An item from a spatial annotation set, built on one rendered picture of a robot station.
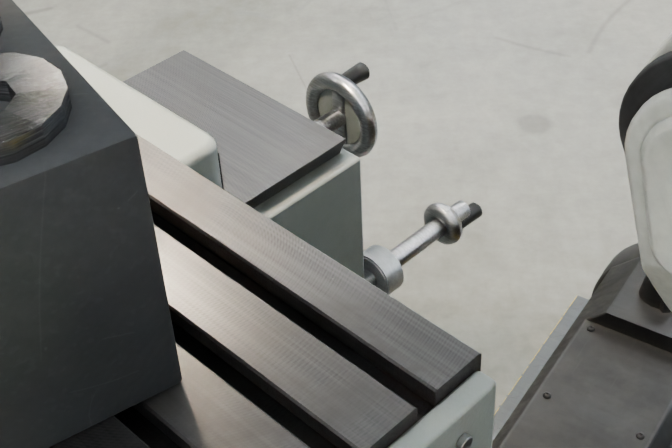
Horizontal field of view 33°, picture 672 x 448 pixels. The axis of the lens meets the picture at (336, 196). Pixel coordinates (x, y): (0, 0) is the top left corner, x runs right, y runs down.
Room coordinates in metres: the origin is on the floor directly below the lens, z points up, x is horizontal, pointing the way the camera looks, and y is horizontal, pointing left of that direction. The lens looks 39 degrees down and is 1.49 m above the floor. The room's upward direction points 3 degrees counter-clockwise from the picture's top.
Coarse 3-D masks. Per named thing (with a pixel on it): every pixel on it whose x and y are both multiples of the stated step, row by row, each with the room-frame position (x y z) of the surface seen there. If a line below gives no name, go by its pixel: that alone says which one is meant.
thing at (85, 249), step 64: (0, 0) 0.62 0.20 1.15; (0, 64) 0.52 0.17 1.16; (64, 64) 0.54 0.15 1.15; (0, 128) 0.46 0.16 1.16; (64, 128) 0.48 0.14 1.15; (128, 128) 0.48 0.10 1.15; (0, 192) 0.43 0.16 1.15; (64, 192) 0.45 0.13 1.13; (128, 192) 0.47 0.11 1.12; (0, 256) 0.43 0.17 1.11; (64, 256) 0.44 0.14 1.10; (128, 256) 0.46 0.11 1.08; (0, 320) 0.42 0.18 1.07; (64, 320) 0.44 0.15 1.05; (128, 320) 0.46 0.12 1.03; (0, 384) 0.42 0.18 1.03; (64, 384) 0.43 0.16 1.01; (128, 384) 0.45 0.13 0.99
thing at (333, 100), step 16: (320, 80) 1.18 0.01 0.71; (336, 80) 1.17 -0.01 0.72; (352, 80) 1.18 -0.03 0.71; (320, 96) 1.19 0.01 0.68; (336, 96) 1.17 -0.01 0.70; (352, 96) 1.15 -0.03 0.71; (320, 112) 1.20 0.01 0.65; (336, 112) 1.16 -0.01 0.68; (352, 112) 1.15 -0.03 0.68; (368, 112) 1.14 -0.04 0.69; (336, 128) 1.15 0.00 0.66; (352, 128) 1.15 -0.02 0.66; (368, 128) 1.13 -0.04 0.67; (352, 144) 1.15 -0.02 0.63; (368, 144) 1.13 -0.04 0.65
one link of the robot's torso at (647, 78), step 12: (660, 48) 0.70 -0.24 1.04; (660, 60) 0.67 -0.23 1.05; (648, 72) 0.67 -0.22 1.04; (660, 72) 0.67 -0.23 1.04; (636, 84) 0.68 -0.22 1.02; (648, 84) 0.67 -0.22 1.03; (660, 84) 0.66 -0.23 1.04; (624, 96) 0.69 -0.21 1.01; (636, 96) 0.67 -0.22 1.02; (648, 96) 0.66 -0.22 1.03; (624, 108) 0.68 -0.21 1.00; (636, 108) 0.67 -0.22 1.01; (624, 120) 0.68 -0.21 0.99; (624, 132) 0.68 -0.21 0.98
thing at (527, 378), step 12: (576, 300) 1.09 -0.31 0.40; (588, 300) 1.09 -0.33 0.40; (576, 312) 1.07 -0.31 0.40; (564, 324) 1.05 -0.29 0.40; (552, 336) 1.03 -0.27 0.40; (540, 348) 1.01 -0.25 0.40; (552, 348) 1.01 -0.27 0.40; (540, 360) 0.99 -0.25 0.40; (528, 372) 0.97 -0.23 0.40; (516, 384) 0.95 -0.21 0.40; (528, 384) 0.95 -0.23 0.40; (516, 396) 0.93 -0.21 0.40; (504, 408) 0.91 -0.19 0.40; (504, 420) 0.89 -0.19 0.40
